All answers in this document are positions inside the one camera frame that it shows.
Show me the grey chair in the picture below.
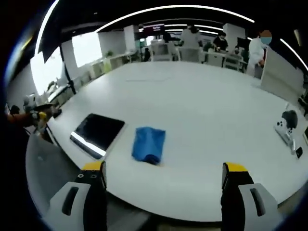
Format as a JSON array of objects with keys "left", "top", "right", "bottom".
[{"left": 25, "top": 134, "right": 84, "bottom": 218}]

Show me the white device with black knob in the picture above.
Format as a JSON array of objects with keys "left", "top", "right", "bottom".
[{"left": 273, "top": 103, "right": 299, "bottom": 155}]

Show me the blue cleaning cloth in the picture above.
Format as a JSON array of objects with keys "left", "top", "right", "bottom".
[{"left": 131, "top": 126, "right": 167, "bottom": 166}]

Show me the wall screen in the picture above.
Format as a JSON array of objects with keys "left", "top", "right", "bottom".
[{"left": 142, "top": 23, "right": 166, "bottom": 35}]

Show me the beige partition cabinet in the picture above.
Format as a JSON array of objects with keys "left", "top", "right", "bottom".
[{"left": 260, "top": 46, "right": 306, "bottom": 103}]

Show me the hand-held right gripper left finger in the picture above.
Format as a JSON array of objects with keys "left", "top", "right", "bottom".
[{"left": 42, "top": 160, "right": 108, "bottom": 231}]

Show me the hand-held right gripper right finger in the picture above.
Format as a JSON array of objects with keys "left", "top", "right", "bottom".
[{"left": 220, "top": 162, "right": 281, "bottom": 231}]

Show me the black hanging panel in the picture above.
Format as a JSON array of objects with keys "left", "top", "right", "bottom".
[{"left": 41, "top": 33, "right": 62, "bottom": 64}]

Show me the white office chair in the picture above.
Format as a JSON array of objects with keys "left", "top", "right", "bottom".
[
  {"left": 179, "top": 47, "right": 203, "bottom": 64},
  {"left": 151, "top": 39, "right": 173, "bottom": 62},
  {"left": 222, "top": 53, "right": 242, "bottom": 71}
]

